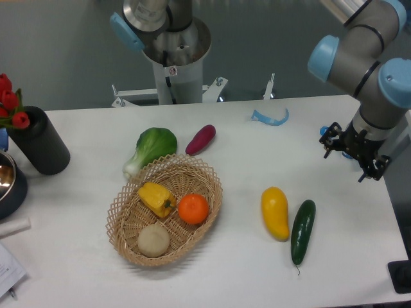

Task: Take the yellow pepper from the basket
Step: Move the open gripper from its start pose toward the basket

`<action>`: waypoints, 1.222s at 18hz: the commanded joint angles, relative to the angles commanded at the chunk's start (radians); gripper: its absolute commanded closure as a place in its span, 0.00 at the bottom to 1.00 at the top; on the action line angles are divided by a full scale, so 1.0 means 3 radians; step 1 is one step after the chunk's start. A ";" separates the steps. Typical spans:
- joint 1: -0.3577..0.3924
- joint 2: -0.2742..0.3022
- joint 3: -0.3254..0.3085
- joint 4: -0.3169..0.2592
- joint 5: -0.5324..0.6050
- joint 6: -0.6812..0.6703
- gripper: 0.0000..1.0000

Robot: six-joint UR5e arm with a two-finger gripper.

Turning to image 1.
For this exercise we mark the green bok choy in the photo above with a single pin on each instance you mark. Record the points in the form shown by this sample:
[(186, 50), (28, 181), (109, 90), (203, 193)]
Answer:
[(152, 144)]

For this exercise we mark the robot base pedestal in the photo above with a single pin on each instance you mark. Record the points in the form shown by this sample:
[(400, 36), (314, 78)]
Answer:
[(170, 37)]

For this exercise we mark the black device at table edge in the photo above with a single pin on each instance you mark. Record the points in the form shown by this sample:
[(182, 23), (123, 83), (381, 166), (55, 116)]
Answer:
[(400, 276)]

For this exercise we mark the blue tape strip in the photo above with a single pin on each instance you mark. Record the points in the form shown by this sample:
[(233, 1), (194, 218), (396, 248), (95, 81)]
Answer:
[(259, 117)]

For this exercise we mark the yellow bell pepper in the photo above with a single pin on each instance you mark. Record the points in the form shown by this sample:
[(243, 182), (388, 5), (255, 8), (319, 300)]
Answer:
[(157, 198)]

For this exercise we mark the orange fruit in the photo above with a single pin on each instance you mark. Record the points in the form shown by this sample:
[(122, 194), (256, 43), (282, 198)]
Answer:
[(193, 209)]

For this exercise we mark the white rolled paper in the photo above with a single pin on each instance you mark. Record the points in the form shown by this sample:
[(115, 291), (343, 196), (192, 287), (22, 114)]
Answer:
[(14, 226)]

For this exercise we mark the dark green cucumber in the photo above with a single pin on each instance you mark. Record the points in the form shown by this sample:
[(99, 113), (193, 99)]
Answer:
[(301, 232)]

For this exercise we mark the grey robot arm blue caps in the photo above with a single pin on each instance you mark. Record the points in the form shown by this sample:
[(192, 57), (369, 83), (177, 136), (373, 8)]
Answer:
[(383, 90)]

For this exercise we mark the black cylindrical vase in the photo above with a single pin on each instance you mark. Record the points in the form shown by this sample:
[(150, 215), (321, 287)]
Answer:
[(41, 143)]

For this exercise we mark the yellow mango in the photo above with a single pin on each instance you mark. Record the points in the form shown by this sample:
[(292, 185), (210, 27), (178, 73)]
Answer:
[(274, 208)]

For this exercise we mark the beige round bun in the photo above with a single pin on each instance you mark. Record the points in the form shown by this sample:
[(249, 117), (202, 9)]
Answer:
[(153, 240)]

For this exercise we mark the white paper sheet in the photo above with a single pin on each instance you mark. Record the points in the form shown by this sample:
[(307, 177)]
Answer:
[(11, 270)]

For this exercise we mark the red tulip bouquet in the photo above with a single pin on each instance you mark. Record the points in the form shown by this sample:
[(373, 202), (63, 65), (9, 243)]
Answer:
[(13, 114)]

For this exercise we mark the purple sweet potato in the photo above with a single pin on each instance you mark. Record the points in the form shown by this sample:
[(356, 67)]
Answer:
[(201, 140)]

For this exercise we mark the metal bowl dark rim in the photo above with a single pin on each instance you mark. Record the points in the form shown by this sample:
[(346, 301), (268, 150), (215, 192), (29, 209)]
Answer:
[(14, 186)]

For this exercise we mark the woven wicker basket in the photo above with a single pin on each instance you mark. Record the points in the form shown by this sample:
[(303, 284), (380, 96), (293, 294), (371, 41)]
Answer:
[(128, 215)]

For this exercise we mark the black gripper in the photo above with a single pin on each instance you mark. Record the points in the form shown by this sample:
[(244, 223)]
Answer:
[(356, 145)]

